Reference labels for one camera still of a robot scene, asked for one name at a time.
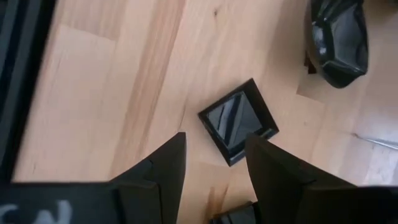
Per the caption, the small square black plate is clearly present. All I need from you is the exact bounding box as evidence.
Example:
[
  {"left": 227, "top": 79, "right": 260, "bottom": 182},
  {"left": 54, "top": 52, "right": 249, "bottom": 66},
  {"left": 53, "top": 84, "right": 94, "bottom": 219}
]
[{"left": 198, "top": 77, "right": 280, "bottom": 167}]

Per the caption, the black aluminium table frame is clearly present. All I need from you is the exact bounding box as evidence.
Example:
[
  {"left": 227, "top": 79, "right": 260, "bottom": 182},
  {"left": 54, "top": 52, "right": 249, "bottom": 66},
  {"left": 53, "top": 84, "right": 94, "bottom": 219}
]
[{"left": 0, "top": 0, "right": 57, "bottom": 184}]

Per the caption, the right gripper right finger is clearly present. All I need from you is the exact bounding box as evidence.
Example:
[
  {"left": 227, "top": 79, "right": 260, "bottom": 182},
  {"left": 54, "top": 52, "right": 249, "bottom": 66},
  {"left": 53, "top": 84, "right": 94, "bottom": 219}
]
[{"left": 244, "top": 133, "right": 355, "bottom": 224}]

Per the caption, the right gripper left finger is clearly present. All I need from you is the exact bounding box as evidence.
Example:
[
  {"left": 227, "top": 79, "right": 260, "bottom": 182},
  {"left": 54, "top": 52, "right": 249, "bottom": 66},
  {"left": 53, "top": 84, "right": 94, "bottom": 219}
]
[{"left": 110, "top": 132, "right": 187, "bottom": 224}]

